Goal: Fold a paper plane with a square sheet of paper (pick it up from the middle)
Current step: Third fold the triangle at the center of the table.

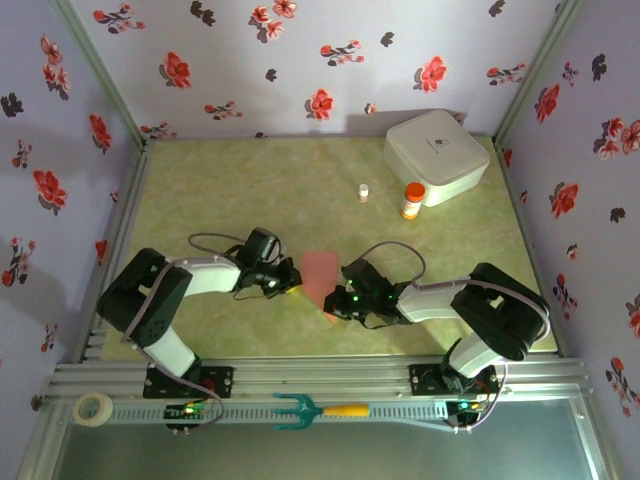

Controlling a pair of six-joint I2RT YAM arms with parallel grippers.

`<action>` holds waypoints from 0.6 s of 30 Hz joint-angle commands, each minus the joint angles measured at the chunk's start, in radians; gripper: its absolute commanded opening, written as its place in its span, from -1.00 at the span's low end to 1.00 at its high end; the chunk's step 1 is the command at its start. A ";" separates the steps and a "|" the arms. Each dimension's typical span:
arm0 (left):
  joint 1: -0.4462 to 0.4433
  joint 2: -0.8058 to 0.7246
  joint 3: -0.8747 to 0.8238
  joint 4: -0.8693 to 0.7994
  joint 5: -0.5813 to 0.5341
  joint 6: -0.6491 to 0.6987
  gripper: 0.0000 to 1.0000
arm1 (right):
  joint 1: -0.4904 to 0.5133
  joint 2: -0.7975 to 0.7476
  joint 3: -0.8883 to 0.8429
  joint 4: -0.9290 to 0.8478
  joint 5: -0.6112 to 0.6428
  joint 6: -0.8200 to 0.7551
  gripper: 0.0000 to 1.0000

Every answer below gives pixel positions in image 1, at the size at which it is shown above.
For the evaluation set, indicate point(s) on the grey metal panel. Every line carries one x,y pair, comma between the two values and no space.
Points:
320,455

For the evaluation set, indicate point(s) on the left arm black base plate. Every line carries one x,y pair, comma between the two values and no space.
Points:
220,380

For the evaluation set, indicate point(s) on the aluminium side rail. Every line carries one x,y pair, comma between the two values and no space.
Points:
116,255

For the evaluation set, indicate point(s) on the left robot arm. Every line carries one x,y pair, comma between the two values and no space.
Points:
215,277

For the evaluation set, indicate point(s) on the pink cloth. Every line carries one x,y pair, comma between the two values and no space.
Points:
320,280

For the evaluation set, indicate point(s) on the orange-capped pill bottle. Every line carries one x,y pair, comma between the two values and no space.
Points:
414,192

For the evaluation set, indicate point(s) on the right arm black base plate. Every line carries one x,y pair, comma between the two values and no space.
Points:
422,380

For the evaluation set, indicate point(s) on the white tape roll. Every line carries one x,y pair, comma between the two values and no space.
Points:
90,421

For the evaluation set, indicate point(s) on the long aluminium frame rail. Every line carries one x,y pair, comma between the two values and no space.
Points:
320,375

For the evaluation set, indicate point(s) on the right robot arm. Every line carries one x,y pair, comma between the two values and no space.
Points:
430,305

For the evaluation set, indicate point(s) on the small white vial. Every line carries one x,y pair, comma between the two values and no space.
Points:
363,192

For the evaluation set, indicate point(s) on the white square lidded box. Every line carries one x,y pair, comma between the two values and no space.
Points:
435,150

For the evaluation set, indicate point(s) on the aluminium corner post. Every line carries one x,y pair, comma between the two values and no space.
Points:
536,75
102,75

